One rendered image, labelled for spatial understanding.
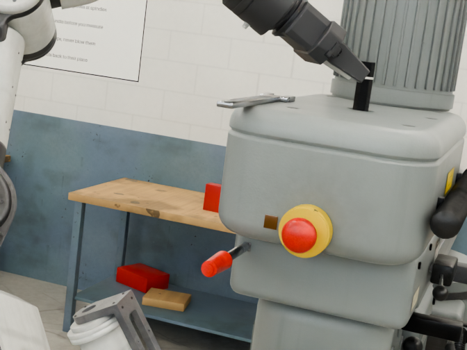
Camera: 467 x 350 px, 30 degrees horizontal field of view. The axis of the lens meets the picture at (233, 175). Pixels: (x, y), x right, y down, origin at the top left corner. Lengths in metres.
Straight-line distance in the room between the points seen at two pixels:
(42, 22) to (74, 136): 5.11
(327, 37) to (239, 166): 0.21
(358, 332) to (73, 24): 5.18
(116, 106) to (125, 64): 0.29
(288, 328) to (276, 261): 0.11
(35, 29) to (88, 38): 5.04
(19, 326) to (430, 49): 0.75
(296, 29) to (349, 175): 0.24
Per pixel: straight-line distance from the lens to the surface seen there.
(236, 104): 0.98
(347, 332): 1.18
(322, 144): 1.00
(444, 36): 1.38
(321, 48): 1.13
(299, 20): 1.14
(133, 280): 5.73
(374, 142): 0.99
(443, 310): 1.64
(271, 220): 1.03
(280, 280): 1.14
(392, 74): 1.36
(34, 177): 6.41
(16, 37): 1.08
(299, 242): 0.97
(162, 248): 6.02
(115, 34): 6.04
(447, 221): 1.02
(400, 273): 1.11
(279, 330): 1.20
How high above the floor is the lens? 1.98
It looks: 10 degrees down
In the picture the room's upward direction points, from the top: 7 degrees clockwise
